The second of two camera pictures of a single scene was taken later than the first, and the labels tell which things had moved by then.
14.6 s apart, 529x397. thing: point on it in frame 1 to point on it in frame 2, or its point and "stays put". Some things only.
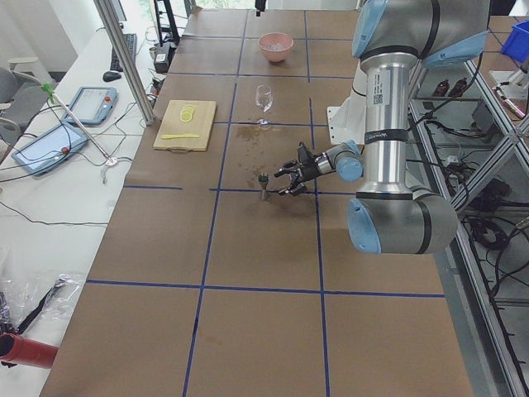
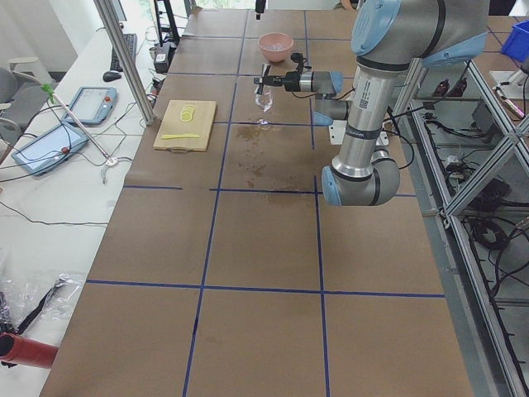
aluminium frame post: (126, 59) stays put
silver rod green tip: (54, 98) stays put
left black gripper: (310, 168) to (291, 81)
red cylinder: (26, 351) stays put
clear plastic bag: (28, 300) stays put
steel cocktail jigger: (263, 179) to (265, 68)
